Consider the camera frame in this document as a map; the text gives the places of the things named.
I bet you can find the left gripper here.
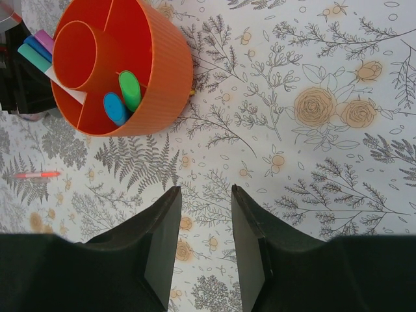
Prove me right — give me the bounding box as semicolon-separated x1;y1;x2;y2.
1;23;57;114

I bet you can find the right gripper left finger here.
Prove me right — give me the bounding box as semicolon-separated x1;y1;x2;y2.
1;187;181;311

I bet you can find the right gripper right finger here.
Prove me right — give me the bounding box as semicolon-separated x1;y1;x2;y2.
231;185;415;311

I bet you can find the teal capped white marker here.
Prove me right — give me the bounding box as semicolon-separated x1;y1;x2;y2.
18;44;52;73

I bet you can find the blue capped white marker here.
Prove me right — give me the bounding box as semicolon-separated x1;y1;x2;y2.
23;35;52;63

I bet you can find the pink capped white marker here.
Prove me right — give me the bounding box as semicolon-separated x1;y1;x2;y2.
34;29;55;54

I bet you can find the orange round organizer container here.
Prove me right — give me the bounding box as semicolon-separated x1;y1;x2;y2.
51;1;193;137

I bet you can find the orange pen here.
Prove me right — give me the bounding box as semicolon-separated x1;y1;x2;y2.
14;171;60;179

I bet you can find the blue black highlighter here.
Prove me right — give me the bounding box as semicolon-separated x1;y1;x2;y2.
103;92;130;127

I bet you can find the green black highlighter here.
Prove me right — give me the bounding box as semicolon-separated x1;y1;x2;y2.
118;70;142;112

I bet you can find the floral table mat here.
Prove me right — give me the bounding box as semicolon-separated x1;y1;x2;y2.
1;1;415;311

